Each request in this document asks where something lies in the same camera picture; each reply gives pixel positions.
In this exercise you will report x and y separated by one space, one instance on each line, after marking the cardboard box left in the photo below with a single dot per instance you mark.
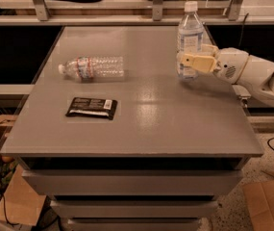
21 207

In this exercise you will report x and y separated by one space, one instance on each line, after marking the metal shelf rail frame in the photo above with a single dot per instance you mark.
48 12

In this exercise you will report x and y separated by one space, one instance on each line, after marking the cardboard box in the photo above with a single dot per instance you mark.
21 207
259 198

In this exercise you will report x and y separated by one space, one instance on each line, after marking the blue label plastic bottle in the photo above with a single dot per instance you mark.
189 39

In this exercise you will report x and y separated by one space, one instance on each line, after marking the grey drawer cabinet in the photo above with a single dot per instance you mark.
133 200

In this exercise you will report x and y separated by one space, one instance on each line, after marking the cardboard box right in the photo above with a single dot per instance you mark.
259 198

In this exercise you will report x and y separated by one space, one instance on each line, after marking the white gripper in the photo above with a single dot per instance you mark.
231 64

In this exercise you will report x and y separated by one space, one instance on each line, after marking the clear crushed water bottle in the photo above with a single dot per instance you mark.
89 68

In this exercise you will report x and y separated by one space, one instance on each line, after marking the black snack bar wrapper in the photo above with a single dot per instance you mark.
81 106

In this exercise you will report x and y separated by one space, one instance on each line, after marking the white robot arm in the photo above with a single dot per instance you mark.
257 77

